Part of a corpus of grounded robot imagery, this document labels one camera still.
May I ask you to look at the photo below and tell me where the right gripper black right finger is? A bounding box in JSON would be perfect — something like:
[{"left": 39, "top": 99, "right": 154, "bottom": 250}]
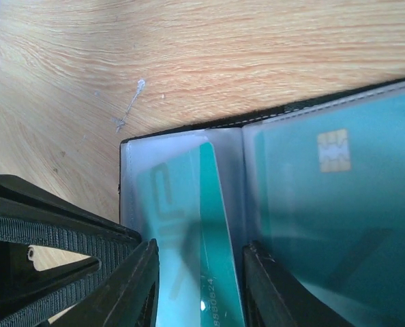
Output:
[{"left": 243, "top": 241, "right": 352, "bottom": 326}]

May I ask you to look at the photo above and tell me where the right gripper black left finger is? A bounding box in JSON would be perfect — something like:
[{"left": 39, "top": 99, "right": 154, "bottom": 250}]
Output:
[{"left": 51, "top": 239, "right": 160, "bottom": 326}]

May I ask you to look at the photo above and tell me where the teal credit card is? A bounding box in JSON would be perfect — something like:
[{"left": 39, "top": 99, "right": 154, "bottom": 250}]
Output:
[
  {"left": 136, "top": 142, "right": 245, "bottom": 326},
  {"left": 254, "top": 93, "right": 405, "bottom": 326}
]

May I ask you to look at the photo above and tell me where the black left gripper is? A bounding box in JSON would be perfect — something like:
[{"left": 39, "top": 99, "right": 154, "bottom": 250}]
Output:
[{"left": 0, "top": 174, "right": 141, "bottom": 326}]

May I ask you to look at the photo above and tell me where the black leather card holder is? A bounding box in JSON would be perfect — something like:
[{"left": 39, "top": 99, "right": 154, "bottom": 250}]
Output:
[{"left": 119, "top": 78, "right": 405, "bottom": 326}]

